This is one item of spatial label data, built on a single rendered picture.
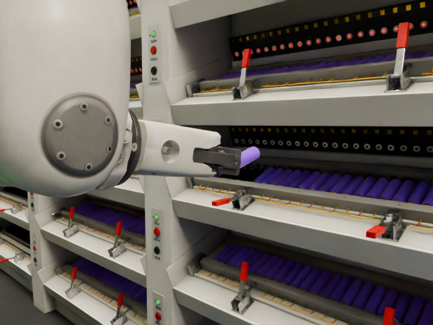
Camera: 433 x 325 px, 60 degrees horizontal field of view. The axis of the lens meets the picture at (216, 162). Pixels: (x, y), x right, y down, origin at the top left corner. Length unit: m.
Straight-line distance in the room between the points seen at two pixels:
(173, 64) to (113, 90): 0.59
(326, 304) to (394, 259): 0.19
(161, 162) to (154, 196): 0.52
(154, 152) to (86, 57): 0.14
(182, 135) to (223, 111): 0.36
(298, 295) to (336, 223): 0.19
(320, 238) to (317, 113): 0.19
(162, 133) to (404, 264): 0.38
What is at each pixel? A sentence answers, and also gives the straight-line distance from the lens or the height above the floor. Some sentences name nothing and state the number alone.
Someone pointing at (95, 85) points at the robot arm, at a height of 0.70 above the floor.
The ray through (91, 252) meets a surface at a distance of 1.16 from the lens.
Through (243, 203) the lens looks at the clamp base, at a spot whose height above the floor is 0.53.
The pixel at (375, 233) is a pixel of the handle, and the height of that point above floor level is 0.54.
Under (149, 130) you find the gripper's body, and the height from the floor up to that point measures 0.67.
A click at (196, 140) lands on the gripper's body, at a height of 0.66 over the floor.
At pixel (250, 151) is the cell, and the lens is 0.51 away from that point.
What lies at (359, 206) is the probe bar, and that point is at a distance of 0.62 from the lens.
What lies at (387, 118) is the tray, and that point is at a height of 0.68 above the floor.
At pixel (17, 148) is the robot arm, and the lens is 0.22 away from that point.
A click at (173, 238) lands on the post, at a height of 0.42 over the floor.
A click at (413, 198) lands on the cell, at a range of 0.63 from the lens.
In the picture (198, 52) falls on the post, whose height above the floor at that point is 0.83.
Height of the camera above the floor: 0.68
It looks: 6 degrees down
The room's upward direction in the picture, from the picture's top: straight up
